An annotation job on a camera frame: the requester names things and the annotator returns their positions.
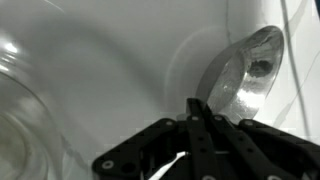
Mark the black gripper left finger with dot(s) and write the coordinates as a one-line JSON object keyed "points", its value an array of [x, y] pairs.
{"points": [[200, 146]]}

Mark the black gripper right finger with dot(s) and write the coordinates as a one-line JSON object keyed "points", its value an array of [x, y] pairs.
{"points": [[260, 156]]}

